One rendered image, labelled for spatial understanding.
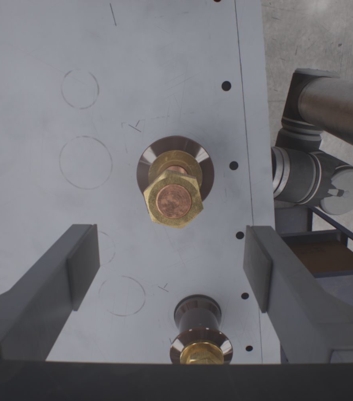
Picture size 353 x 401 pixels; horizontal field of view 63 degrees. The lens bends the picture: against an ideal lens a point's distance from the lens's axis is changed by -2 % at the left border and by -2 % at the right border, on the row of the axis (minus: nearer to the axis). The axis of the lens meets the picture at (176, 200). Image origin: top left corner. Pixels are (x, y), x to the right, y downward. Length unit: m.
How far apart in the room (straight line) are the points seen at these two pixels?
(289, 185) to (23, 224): 0.48
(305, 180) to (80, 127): 0.41
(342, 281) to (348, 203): 0.59
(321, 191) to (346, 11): 1.58
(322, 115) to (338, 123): 0.06
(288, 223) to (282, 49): 1.01
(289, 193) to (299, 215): 1.32
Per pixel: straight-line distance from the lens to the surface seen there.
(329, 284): 1.23
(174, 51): 0.45
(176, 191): 0.24
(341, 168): 0.66
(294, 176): 0.59
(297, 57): 1.95
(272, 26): 1.94
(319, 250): 1.49
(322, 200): 0.65
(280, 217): 1.88
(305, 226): 1.96
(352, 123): 0.52
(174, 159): 0.34
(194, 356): 0.45
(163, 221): 0.25
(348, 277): 1.25
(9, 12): 0.51
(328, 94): 0.62
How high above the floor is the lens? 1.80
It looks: 74 degrees down
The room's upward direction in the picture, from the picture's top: 179 degrees counter-clockwise
